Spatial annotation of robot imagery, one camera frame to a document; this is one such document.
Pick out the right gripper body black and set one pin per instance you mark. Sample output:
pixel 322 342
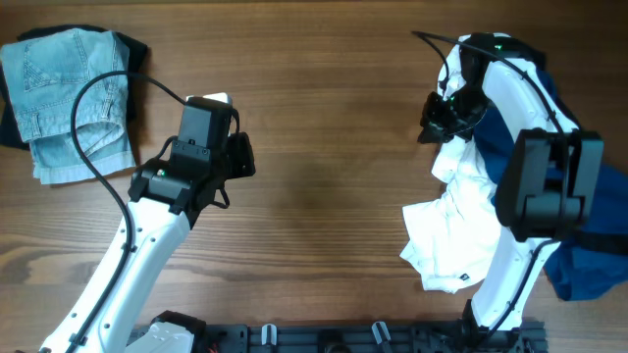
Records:
pixel 455 116

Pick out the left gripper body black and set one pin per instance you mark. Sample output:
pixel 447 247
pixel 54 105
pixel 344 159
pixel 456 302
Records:
pixel 238 157

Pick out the white t-shirt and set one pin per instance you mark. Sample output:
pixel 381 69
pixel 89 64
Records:
pixel 453 239

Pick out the blue polo shirt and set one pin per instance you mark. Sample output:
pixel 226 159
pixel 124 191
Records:
pixel 579 269

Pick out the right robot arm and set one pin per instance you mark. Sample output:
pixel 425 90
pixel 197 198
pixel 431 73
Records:
pixel 520 175

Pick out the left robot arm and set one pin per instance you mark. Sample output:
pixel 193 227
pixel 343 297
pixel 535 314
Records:
pixel 166 199

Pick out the black garment at right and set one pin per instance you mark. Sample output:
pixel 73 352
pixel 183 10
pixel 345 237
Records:
pixel 610 243

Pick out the folded light blue jeans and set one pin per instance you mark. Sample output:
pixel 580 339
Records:
pixel 69 98

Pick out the folded black garment under jeans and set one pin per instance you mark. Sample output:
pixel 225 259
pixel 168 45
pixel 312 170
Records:
pixel 10 136

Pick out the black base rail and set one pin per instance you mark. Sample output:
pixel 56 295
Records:
pixel 379 337

